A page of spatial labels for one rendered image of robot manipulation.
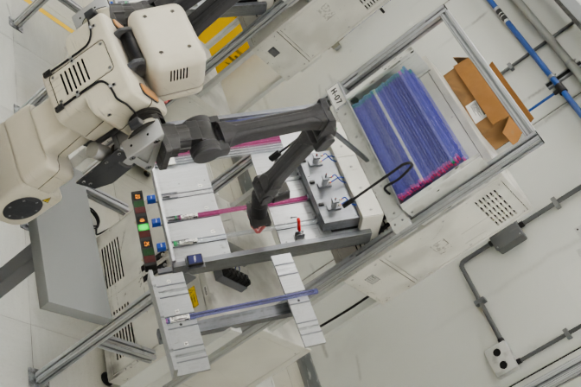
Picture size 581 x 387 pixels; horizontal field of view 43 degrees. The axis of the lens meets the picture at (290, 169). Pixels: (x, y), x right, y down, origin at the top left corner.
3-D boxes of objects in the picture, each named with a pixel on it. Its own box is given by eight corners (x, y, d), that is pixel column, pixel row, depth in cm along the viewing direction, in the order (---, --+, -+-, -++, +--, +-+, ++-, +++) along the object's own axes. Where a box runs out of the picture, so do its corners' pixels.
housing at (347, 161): (356, 242, 267) (363, 217, 256) (316, 149, 298) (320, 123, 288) (377, 238, 269) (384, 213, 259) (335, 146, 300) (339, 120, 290)
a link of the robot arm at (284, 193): (254, 175, 237) (263, 199, 234) (286, 167, 241) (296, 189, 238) (249, 191, 248) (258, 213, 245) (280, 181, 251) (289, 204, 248)
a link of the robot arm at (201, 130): (179, 122, 182) (185, 140, 180) (216, 117, 187) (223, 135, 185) (169, 141, 189) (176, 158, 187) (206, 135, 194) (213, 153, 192)
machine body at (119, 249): (97, 390, 287) (213, 308, 268) (79, 250, 332) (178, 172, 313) (206, 418, 333) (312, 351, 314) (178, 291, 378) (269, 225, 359)
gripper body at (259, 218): (264, 204, 255) (264, 190, 250) (271, 226, 249) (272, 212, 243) (245, 206, 254) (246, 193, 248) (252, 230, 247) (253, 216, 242)
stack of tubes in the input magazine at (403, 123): (399, 199, 258) (462, 155, 250) (350, 104, 290) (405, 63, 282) (415, 212, 266) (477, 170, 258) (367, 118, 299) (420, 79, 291)
